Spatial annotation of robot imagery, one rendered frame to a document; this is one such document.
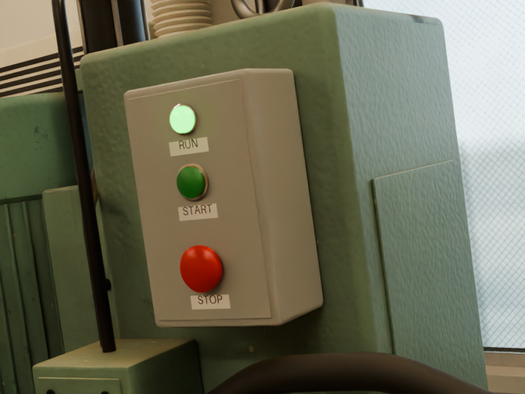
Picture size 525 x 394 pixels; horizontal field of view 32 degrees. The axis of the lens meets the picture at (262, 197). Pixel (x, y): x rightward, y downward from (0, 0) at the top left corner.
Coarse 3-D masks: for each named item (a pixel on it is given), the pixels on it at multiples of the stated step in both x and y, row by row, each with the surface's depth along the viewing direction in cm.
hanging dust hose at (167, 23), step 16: (160, 0) 233; (176, 0) 230; (192, 0) 232; (208, 0) 236; (160, 16) 232; (176, 16) 231; (192, 16) 232; (208, 16) 237; (160, 32) 233; (176, 32) 231
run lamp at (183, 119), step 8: (184, 104) 59; (176, 112) 58; (184, 112) 58; (192, 112) 58; (176, 120) 58; (184, 120) 58; (192, 120) 58; (176, 128) 59; (184, 128) 58; (192, 128) 58
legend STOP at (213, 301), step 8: (192, 296) 60; (200, 296) 60; (208, 296) 60; (216, 296) 59; (224, 296) 59; (192, 304) 60; (200, 304) 60; (208, 304) 60; (216, 304) 59; (224, 304) 59
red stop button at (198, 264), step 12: (192, 252) 59; (204, 252) 58; (180, 264) 59; (192, 264) 59; (204, 264) 58; (216, 264) 58; (192, 276) 59; (204, 276) 58; (216, 276) 58; (192, 288) 59; (204, 288) 59
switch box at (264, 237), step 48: (144, 96) 60; (192, 96) 58; (240, 96) 57; (288, 96) 60; (144, 144) 61; (240, 144) 57; (288, 144) 60; (144, 192) 61; (240, 192) 57; (288, 192) 59; (144, 240) 62; (192, 240) 60; (240, 240) 58; (288, 240) 59; (240, 288) 58; (288, 288) 58
